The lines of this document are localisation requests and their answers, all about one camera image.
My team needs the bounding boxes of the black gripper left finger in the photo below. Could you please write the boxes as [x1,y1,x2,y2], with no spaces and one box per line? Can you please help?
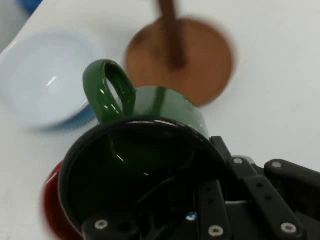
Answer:
[82,179,232,240]

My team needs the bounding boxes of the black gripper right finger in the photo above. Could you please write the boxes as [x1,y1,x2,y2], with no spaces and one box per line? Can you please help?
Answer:
[211,136,320,240]

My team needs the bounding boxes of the dark green mug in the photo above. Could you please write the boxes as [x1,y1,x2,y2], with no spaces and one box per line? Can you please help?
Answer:
[58,59,229,240]

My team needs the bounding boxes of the brown wooden mug tree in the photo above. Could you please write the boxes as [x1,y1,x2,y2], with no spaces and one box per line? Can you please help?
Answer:
[124,0,235,108]

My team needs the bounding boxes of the red mug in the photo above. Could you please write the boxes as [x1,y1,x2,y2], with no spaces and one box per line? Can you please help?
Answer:
[41,161,86,240]

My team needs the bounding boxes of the light blue bowl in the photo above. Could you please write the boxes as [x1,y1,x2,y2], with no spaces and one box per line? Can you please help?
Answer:
[0,31,106,131]

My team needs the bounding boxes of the blue foam mat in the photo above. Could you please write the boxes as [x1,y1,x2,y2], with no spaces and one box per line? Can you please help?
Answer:
[17,0,44,14]

